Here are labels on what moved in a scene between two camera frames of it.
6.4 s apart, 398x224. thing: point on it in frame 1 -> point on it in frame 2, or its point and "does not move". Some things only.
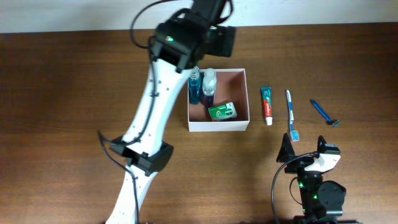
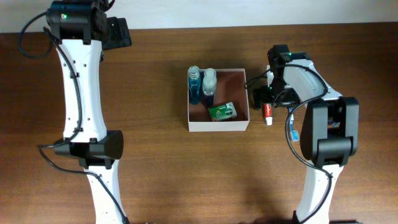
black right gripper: [285, 154] -> [291, 97]
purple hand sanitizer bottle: [209, 86] does not move
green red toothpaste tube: [266, 93] does not move
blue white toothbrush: [294, 133] does not move
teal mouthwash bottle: [194, 86] does not move
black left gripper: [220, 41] -> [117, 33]
